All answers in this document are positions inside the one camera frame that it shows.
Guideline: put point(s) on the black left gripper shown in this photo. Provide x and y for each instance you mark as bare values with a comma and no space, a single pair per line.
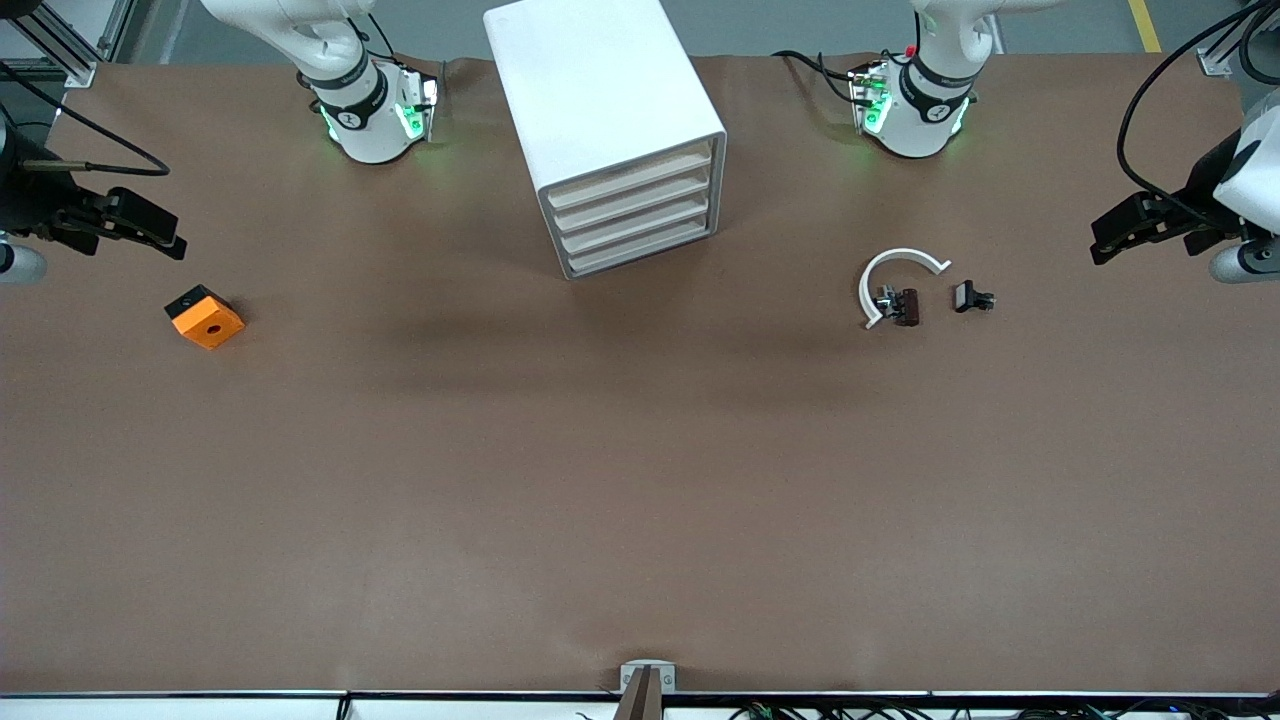
1204,190

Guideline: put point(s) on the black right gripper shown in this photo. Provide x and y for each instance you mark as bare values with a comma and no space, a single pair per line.
27,200

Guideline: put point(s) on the white plastic drawer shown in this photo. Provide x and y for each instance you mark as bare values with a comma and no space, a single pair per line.
630,246
630,200
630,177
630,223

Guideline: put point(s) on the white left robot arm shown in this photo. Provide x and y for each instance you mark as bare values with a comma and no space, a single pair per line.
930,110

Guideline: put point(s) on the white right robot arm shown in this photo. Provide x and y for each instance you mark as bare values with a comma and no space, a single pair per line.
360,120

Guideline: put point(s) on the orange black button housing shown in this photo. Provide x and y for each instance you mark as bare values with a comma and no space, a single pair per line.
210,325

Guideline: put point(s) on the white drawer cabinet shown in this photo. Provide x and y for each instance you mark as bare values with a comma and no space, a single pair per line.
590,90

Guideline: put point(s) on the black small component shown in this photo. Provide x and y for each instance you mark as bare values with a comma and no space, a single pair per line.
966,296

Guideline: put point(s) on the dark brown small component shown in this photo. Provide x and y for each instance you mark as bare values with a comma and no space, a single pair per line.
907,306

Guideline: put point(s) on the metal base connector plate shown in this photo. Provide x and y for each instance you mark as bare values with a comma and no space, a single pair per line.
425,95
870,100

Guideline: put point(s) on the brown table mat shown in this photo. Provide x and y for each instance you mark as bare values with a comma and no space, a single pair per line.
640,450

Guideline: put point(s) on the aluminium frame post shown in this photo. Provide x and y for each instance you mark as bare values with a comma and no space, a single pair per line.
1215,62
80,72

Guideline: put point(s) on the grey metal edge bracket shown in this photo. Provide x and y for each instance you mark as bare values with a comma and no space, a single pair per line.
630,675

